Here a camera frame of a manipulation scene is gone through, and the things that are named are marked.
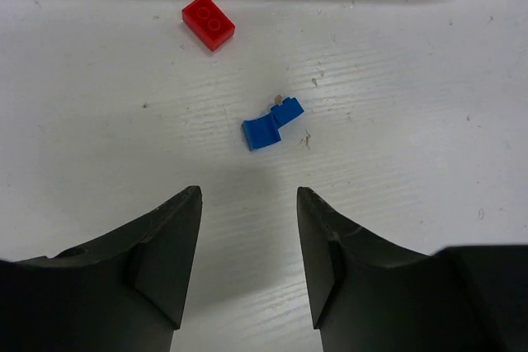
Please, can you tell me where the small blue lego pair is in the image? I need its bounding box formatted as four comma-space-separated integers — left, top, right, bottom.
242, 97, 304, 151

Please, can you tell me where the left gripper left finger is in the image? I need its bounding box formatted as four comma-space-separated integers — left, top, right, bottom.
1, 185, 202, 351

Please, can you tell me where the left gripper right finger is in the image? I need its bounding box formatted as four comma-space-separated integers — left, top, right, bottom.
297, 187, 527, 351

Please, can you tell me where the red lego brick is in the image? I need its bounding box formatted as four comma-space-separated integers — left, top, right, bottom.
181, 0, 235, 52

